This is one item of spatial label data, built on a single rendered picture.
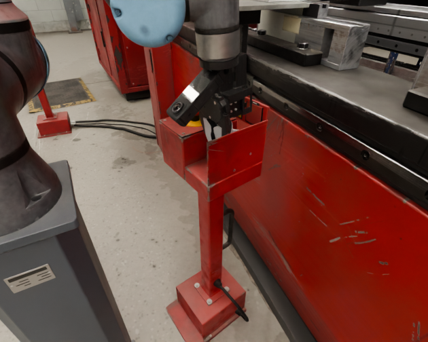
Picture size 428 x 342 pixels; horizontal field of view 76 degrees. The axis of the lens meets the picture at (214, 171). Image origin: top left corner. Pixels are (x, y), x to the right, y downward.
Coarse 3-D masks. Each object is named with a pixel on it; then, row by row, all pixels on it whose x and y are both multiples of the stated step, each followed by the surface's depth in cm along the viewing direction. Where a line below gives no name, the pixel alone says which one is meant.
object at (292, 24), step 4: (284, 16) 77; (288, 16) 76; (284, 20) 78; (288, 20) 76; (292, 20) 75; (296, 20) 73; (300, 20) 72; (284, 24) 78; (288, 24) 77; (292, 24) 75; (296, 24) 74; (284, 28) 79; (288, 28) 77; (292, 28) 76; (296, 28) 74; (292, 32) 76; (296, 32) 74
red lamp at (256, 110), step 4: (248, 104) 60; (252, 104) 59; (252, 108) 60; (256, 108) 59; (260, 108) 58; (252, 112) 60; (256, 112) 59; (260, 112) 58; (248, 116) 62; (252, 116) 61; (256, 116) 60; (260, 116) 59; (248, 120) 62; (252, 120) 61; (256, 120) 60; (260, 120) 59
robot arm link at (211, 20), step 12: (192, 0) 40; (204, 0) 40; (216, 0) 40; (228, 0) 41; (192, 12) 41; (204, 12) 41; (216, 12) 41; (228, 12) 42; (204, 24) 43; (216, 24) 42; (228, 24) 43
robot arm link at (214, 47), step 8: (232, 32) 44; (200, 40) 45; (208, 40) 44; (216, 40) 44; (224, 40) 44; (232, 40) 44; (200, 48) 46; (208, 48) 45; (216, 48) 44; (224, 48) 44; (232, 48) 45; (200, 56) 47; (208, 56) 46; (216, 56) 45; (224, 56) 45; (232, 56) 46
